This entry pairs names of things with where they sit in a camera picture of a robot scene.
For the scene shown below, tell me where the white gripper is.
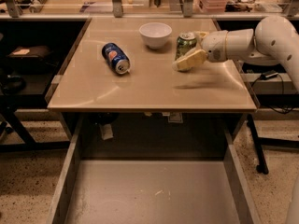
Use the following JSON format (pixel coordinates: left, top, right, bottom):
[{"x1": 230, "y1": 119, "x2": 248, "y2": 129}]
[{"x1": 172, "y1": 30, "x2": 228, "y2": 72}]

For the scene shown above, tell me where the green soda can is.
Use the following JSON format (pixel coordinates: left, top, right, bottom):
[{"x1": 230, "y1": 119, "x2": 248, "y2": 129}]
[{"x1": 175, "y1": 32, "x2": 197, "y2": 60}]

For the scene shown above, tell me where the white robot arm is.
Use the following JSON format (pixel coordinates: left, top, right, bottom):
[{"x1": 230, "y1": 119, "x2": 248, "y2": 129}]
[{"x1": 174, "y1": 16, "x2": 299, "y2": 224}]

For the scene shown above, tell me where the blue pepsi can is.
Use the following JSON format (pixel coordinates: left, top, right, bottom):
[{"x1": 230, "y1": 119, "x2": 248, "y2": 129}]
[{"x1": 102, "y1": 43, "x2": 130, "y2": 75}]

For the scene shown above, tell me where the open grey top drawer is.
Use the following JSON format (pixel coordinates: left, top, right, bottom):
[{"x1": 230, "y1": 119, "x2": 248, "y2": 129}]
[{"x1": 47, "y1": 114, "x2": 262, "y2": 224}]

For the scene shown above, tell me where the white ceramic bowl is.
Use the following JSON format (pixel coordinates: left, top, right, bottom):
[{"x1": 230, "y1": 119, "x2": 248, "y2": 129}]
[{"x1": 139, "y1": 22, "x2": 172, "y2": 49}]

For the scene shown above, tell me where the black power adapter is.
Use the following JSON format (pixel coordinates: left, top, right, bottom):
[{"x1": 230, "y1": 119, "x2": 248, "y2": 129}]
[{"x1": 261, "y1": 70, "x2": 278, "y2": 80}]

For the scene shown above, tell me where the black table leg stand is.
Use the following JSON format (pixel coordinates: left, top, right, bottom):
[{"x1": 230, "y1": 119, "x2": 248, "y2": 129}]
[{"x1": 247, "y1": 115, "x2": 299, "y2": 175}]

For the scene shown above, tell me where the white paper tag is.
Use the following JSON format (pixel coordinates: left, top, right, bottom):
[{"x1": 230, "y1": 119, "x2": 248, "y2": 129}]
[{"x1": 100, "y1": 124, "x2": 113, "y2": 140}]

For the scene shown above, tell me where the black bag on shelf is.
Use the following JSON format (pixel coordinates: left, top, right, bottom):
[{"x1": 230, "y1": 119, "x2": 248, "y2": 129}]
[{"x1": 7, "y1": 46, "x2": 52, "y2": 75}]

